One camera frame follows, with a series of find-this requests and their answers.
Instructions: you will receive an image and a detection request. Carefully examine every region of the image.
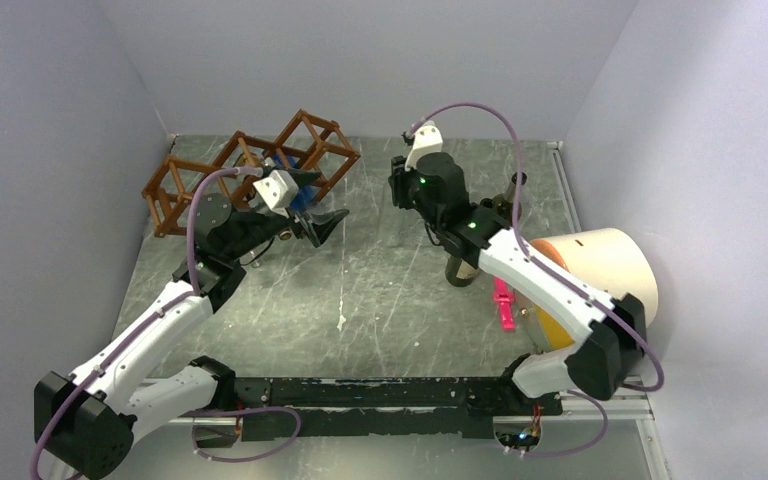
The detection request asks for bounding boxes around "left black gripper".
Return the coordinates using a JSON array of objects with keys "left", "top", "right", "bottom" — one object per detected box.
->
[{"left": 225, "top": 167, "right": 348, "bottom": 260}]

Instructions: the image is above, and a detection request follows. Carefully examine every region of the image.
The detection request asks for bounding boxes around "blue square Blue Dash bottle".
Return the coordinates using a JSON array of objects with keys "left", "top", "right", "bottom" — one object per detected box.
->
[{"left": 264, "top": 154, "right": 317, "bottom": 213}]

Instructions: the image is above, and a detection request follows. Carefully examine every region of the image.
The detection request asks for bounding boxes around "dark green wine bottle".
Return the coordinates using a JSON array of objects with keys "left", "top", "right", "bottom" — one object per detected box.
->
[{"left": 444, "top": 247, "right": 481, "bottom": 288}]

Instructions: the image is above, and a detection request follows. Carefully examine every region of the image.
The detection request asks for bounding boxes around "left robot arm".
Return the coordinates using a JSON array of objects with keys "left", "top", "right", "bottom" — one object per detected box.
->
[{"left": 29, "top": 166, "right": 346, "bottom": 479}]

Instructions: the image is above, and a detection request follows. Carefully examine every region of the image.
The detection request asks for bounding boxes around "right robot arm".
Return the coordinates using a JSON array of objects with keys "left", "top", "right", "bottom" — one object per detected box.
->
[{"left": 388, "top": 152, "right": 646, "bottom": 414}]

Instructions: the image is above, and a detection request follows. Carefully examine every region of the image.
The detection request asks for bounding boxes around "brown wooden wine rack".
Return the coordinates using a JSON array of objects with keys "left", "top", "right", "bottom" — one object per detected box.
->
[{"left": 141, "top": 109, "right": 363, "bottom": 240}]

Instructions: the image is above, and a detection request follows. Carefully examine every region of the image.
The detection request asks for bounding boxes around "olive wine bottle black top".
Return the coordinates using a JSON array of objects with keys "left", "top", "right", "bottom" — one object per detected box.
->
[{"left": 492, "top": 172, "right": 528, "bottom": 220}]

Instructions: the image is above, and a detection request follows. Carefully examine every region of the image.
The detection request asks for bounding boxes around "pink plastic piece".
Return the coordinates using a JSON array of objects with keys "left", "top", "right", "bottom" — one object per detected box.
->
[{"left": 493, "top": 277, "right": 516, "bottom": 332}]

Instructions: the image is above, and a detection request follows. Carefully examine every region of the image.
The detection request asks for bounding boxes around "white cylinder with orange lid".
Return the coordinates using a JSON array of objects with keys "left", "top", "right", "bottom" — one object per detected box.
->
[{"left": 515, "top": 228, "right": 659, "bottom": 353}]

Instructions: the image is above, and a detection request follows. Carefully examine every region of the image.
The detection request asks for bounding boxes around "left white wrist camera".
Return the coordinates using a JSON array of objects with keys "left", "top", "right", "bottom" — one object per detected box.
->
[{"left": 253, "top": 169, "right": 299, "bottom": 213}]

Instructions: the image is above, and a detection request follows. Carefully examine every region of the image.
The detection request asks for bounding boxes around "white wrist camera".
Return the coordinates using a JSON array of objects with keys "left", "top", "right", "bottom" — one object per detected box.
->
[
  {"left": 253, "top": 169, "right": 299, "bottom": 213},
  {"left": 404, "top": 120, "right": 443, "bottom": 171}
]

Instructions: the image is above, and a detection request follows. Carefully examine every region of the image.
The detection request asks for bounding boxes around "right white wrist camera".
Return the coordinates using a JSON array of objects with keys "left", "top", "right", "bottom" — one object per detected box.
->
[{"left": 404, "top": 120, "right": 443, "bottom": 171}]

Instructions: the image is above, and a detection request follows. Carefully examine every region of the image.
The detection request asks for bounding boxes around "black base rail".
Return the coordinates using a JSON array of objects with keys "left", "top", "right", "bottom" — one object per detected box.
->
[{"left": 191, "top": 358, "right": 564, "bottom": 444}]

